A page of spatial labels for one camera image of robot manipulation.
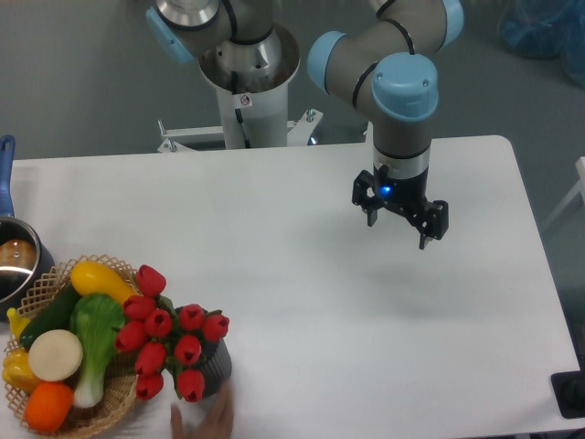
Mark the human hand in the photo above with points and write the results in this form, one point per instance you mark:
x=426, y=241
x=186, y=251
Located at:
x=218, y=422

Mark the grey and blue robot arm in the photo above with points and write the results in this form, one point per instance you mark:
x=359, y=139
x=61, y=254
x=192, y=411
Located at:
x=385, y=74

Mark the yellow banana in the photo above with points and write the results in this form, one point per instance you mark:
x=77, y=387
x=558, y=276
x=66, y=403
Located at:
x=17, y=322

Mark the dark grey ribbed vase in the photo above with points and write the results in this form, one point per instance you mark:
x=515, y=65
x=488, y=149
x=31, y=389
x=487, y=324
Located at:
x=202, y=359

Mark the yellow bell pepper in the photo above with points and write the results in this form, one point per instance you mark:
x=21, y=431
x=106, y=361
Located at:
x=17, y=372

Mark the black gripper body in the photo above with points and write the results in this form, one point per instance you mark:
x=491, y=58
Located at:
x=403, y=197

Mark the orange fruit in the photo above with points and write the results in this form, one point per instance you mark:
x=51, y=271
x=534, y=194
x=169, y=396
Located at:
x=48, y=406

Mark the green bok choy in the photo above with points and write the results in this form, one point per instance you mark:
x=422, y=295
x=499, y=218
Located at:
x=96, y=320

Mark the red tulip bouquet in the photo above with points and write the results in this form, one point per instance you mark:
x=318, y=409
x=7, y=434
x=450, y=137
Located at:
x=151, y=331

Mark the black device at edge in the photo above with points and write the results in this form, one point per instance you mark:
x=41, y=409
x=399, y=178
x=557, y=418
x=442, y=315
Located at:
x=568, y=388

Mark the green cucumber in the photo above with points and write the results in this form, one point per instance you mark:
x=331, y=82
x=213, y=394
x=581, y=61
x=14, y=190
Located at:
x=55, y=315

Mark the blue plastic bag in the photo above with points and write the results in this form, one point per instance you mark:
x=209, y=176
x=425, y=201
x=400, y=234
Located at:
x=546, y=30

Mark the white round radish slice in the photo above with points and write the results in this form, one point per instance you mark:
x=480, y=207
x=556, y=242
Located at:
x=55, y=355

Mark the blue handled saucepan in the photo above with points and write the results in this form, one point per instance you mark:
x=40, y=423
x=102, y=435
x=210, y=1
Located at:
x=24, y=257

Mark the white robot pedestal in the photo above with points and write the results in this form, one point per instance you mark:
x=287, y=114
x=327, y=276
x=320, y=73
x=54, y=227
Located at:
x=251, y=83

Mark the woven wicker basket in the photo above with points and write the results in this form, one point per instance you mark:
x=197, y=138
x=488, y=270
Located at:
x=119, y=382

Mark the yellow squash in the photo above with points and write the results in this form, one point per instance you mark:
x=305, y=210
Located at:
x=89, y=277

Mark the white chair frame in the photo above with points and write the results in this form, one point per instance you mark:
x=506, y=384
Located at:
x=570, y=203

